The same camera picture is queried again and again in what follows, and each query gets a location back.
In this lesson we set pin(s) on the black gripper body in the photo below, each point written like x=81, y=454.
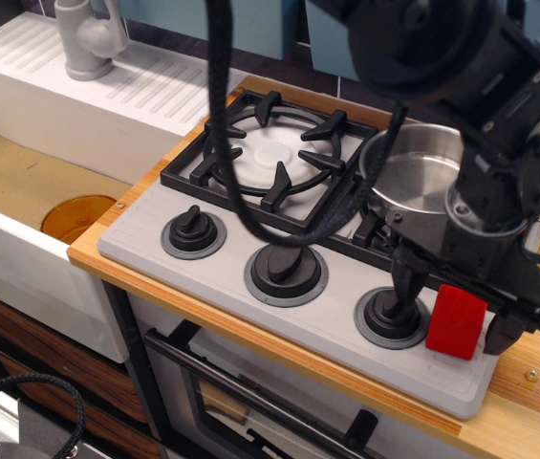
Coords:
x=491, y=263

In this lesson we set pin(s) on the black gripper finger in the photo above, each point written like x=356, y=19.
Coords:
x=409, y=273
x=503, y=332

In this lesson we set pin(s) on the red cube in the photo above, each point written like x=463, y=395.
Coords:
x=456, y=323

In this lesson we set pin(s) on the stainless steel pan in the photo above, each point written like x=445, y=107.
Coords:
x=423, y=164

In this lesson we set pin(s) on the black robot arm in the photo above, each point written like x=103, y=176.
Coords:
x=471, y=63

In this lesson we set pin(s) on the black right stove knob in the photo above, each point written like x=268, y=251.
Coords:
x=386, y=323

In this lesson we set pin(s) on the black stove knob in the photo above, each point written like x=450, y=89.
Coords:
x=386, y=323
x=193, y=235
x=286, y=277

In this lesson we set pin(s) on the grey stove top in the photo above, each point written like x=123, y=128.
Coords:
x=325, y=325

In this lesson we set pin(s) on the black middle stove knob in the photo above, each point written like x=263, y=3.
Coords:
x=286, y=277

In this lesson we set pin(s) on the black left stove knob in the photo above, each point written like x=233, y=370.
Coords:
x=193, y=235

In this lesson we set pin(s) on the black right burner grate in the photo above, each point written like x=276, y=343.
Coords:
x=366, y=238

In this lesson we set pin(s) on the black burner grate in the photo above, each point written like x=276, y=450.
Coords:
x=279, y=152
x=366, y=238

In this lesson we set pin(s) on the black left burner grate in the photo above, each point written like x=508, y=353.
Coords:
x=279, y=152

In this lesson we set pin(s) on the wooden drawer front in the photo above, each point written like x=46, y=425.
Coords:
x=115, y=420

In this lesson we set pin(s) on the grey toy faucet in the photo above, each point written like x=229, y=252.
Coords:
x=89, y=43

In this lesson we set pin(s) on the white sink unit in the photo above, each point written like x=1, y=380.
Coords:
x=61, y=138

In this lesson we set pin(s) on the oven door with handle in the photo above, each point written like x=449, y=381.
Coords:
x=240, y=404

